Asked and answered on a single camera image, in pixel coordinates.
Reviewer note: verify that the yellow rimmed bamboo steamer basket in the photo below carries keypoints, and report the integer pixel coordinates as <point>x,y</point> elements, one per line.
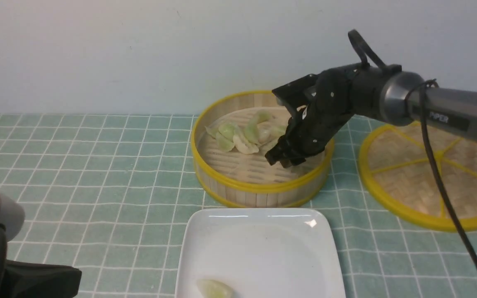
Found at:
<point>238,180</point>

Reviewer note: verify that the white square plate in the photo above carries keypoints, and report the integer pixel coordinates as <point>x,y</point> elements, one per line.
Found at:
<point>261,253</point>

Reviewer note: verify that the yellow rimmed bamboo steamer lid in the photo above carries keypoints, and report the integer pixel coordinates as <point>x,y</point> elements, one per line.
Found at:
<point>394,168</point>

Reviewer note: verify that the pale white steamed dumpling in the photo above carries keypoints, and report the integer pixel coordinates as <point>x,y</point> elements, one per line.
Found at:
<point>244,146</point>

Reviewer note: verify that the green checkered tablecloth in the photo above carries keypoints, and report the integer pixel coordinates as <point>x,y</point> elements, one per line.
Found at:
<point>112,195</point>

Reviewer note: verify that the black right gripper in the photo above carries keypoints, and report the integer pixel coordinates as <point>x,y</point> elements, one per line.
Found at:
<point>311,129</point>

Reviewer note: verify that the green steamed dumpling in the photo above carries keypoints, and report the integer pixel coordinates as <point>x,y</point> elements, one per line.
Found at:
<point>262,116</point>
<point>251,131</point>
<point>227,130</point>
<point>223,143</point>

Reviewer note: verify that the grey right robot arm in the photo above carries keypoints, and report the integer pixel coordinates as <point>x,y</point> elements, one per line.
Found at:
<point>391,95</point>

